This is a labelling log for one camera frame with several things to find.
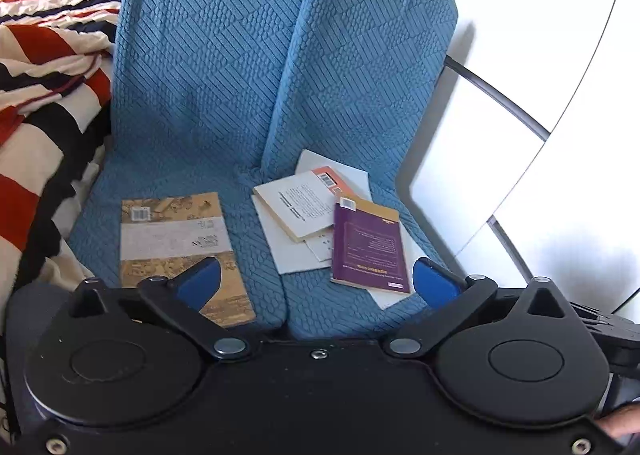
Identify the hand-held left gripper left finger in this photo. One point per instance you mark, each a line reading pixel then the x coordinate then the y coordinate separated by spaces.
pixel 197 282

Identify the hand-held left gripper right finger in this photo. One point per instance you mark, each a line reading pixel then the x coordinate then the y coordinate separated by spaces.
pixel 435 282

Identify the white paper sheet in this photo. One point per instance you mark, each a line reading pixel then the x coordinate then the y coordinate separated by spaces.
pixel 350 180
pixel 272 245
pixel 387 299

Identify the purple book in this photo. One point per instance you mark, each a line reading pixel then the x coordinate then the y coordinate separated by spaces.
pixel 367 250

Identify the orange and white book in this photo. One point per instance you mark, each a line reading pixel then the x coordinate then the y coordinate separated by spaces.
pixel 295 205

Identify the person's right hand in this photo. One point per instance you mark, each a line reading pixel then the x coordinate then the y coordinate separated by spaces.
pixel 625 422

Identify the tan painting cover book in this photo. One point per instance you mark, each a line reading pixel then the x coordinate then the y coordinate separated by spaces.
pixel 165 235

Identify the dark metal table tube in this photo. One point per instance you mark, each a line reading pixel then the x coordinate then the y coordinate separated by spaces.
pixel 500 96
pixel 507 247

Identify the white table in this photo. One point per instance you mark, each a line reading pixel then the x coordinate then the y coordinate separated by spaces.
pixel 465 175

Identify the blue textured sofa cushions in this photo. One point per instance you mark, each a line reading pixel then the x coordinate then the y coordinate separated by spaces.
pixel 200 85

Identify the red black striped blanket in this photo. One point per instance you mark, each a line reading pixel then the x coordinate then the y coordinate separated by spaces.
pixel 45 100

